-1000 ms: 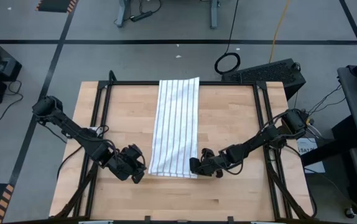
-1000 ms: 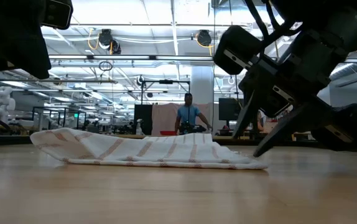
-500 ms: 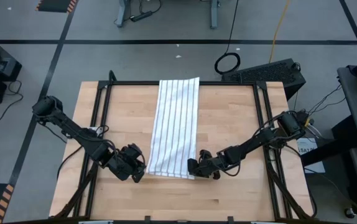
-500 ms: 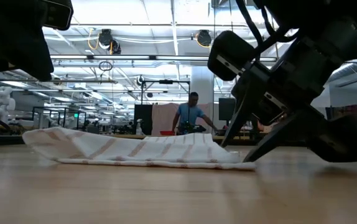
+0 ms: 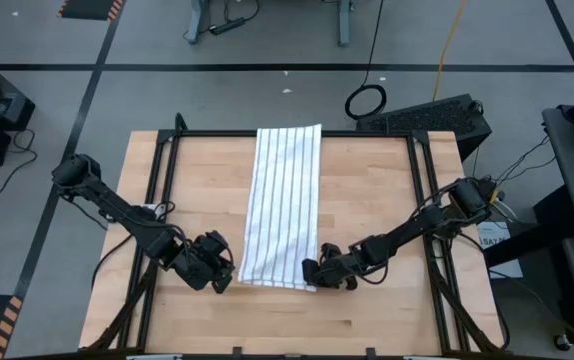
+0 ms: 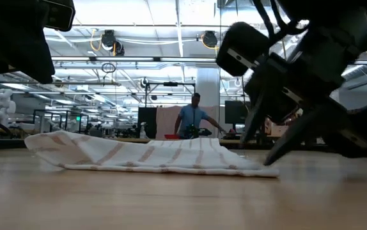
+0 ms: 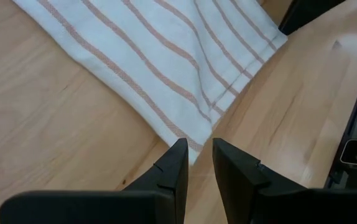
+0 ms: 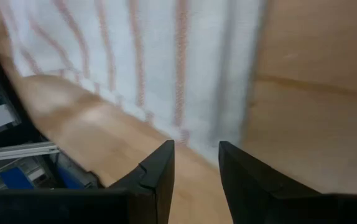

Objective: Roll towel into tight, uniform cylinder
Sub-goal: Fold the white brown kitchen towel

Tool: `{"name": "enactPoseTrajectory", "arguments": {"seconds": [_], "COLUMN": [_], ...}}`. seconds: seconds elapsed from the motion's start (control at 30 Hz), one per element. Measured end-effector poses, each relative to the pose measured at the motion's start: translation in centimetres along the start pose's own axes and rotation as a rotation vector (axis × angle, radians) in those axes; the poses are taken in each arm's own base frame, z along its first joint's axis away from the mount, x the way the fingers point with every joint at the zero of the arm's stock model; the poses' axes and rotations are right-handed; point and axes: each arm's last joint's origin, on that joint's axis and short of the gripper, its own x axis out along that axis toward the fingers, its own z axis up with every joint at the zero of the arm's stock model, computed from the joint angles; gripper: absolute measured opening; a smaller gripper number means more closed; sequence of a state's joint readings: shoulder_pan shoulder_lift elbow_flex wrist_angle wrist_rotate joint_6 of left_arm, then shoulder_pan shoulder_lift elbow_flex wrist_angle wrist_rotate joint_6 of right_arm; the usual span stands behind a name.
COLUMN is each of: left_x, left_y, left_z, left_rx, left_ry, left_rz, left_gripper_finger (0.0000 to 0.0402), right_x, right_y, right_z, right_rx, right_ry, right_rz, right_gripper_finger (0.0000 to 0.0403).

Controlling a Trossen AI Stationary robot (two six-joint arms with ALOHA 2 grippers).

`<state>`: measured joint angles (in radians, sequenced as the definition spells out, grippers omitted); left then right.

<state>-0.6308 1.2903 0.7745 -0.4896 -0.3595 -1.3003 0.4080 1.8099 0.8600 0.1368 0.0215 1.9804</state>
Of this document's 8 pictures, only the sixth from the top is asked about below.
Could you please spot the black camera rig frame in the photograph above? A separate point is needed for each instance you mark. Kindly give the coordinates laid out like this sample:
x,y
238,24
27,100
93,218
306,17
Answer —
x,y
170,84

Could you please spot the red basin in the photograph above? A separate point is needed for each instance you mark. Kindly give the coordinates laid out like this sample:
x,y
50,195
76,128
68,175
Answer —
x,y
172,136

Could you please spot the silver ventilation duct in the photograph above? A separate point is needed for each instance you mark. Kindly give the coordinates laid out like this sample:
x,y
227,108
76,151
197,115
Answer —
x,y
362,72

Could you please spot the black panel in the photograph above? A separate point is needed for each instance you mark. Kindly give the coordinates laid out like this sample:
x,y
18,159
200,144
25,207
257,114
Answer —
x,y
146,121

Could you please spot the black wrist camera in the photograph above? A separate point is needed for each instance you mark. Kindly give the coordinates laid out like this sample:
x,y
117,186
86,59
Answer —
x,y
241,48
59,14

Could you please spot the black desk monitor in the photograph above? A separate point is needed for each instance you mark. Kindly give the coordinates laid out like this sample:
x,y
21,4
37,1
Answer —
x,y
234,111

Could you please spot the person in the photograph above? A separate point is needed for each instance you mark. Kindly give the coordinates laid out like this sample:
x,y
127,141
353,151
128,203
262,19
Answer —
x,y
191,118

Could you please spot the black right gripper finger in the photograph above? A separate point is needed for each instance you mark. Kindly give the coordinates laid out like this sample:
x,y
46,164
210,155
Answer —
x,y
298,134
254,118

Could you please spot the white striped towel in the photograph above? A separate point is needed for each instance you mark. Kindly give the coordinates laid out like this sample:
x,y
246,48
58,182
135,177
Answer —
x,y
138,156

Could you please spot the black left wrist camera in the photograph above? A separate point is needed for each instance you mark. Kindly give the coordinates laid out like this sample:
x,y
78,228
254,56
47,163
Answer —
x,y
59,14

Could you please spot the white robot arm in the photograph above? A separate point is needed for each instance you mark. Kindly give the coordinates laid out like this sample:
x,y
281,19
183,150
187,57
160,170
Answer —
x,y
3,102

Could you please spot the long ceiling light rail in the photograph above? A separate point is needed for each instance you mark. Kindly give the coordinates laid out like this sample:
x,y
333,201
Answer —
x,y
122,58

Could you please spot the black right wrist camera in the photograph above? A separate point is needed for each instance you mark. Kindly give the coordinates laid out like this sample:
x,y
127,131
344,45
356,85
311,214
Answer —
x,y
241,48

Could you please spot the silver laptop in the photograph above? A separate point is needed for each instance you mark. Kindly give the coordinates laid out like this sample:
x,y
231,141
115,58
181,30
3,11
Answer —
x,y
277,131

